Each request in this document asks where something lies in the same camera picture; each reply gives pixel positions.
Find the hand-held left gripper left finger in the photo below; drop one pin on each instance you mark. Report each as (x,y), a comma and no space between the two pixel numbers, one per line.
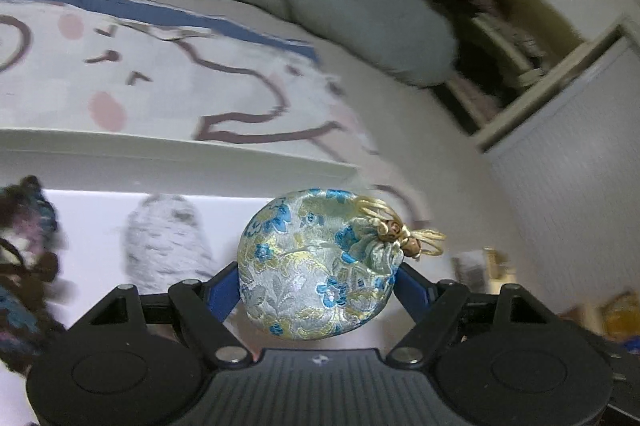
(225,293)

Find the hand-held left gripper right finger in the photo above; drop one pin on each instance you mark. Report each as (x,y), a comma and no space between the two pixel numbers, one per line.
(412,293)

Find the blue floral brocade pouch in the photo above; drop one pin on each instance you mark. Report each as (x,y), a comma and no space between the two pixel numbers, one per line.
(315,266)

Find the white shallow box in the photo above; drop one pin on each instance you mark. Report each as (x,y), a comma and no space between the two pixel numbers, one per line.
(150,160)

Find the pale blurred box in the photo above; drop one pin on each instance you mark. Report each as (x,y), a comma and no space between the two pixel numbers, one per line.
(480,268)

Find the grey white yarn bundle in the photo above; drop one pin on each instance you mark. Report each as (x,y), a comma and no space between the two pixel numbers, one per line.
(167,246)

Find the yellow blurred object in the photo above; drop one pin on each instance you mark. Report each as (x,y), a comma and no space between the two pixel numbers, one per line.
(622,313)

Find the white ribbed cabinet panel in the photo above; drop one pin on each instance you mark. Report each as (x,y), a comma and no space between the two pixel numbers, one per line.
(575,155)

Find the bear printed blanket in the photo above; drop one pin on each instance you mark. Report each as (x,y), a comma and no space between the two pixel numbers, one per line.
(200,70)

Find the open wooden cabinet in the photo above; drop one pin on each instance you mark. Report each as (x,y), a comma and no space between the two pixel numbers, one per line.
(545,0)

